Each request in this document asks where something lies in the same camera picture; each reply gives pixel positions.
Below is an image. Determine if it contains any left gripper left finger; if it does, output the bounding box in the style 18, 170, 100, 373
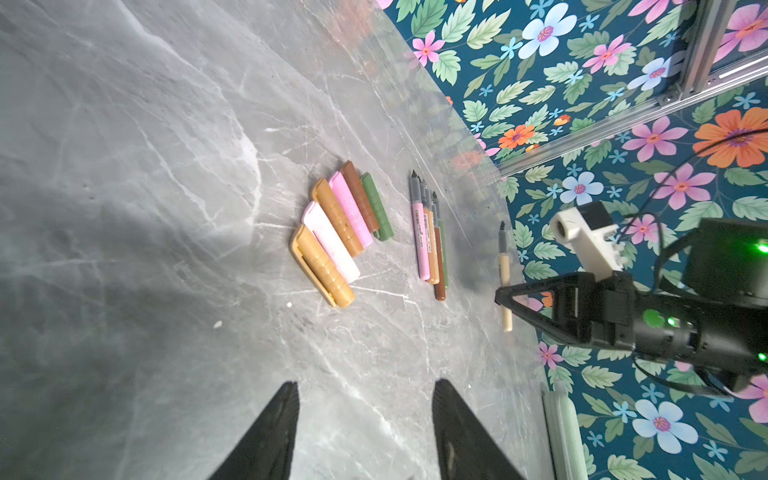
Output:
209, 381, 300, 480

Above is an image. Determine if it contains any pale green adapter box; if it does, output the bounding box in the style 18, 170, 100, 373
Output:
543, 381, 589, 480

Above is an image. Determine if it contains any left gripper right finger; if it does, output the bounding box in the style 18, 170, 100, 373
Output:
432, 379, 524, 480

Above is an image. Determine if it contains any beige pen cap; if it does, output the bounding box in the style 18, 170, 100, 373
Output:
290, 224, 355, 308

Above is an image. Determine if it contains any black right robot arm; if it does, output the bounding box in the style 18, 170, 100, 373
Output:
495, 218, 767, 395

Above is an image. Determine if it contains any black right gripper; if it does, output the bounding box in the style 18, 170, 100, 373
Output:
494, 269, 768, 376

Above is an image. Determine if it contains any orange pen brown cap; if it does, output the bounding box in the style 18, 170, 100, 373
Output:
420, 179, 440, 285

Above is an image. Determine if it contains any lilac pen cap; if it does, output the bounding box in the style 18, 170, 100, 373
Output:
329, 171, 373, 248

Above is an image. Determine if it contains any pale pink pen cap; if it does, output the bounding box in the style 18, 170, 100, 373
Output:
302, 201, 361, 283

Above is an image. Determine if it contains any brown pen tan cap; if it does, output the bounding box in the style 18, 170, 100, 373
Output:
427, 191, 446, 301

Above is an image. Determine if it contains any beige marker pen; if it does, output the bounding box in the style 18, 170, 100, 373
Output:
498, 221, 513, 332

